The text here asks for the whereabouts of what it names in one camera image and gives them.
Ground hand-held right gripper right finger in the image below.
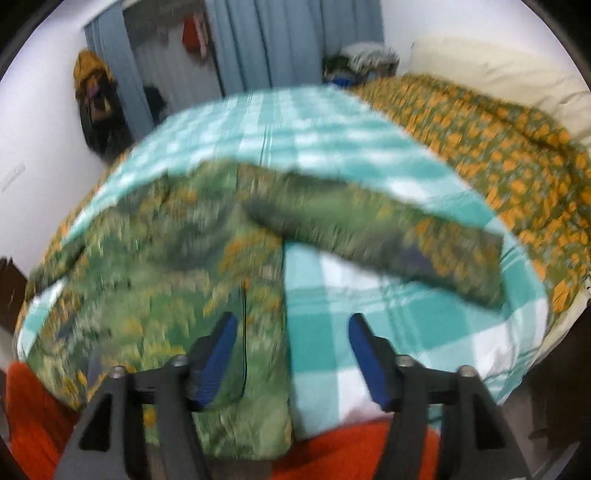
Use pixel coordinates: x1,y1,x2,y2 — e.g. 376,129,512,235
348,313,533,480

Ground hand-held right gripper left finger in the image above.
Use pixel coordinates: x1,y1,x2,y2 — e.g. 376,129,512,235
54,312,239,480

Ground green printed garment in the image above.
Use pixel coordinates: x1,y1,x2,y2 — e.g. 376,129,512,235
28,159,506,462

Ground yellow and dark hanging clothes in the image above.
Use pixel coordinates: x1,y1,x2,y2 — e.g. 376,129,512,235
74,50,136,163

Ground dark wooden furniture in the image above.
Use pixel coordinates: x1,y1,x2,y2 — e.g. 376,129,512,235
526,295,591,455

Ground dark wooden board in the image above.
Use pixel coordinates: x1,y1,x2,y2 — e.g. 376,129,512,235
0,256,31,334

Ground teal checked blanket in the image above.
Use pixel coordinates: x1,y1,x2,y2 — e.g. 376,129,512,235
18,85,550,439

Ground orange floral bedsheet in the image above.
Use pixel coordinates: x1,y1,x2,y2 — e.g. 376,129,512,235
14,74,591,352

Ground dark cloth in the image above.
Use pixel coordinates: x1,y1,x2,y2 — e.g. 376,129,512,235
143,85,168,124

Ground blue curtain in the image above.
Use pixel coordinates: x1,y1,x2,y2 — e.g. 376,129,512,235
205,0,385,97
83,11,155,141

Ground cream pillow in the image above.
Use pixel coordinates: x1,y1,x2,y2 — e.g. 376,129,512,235
409,37,591,139

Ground red hanging garment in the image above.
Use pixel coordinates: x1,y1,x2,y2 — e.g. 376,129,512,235
181,14,209,59

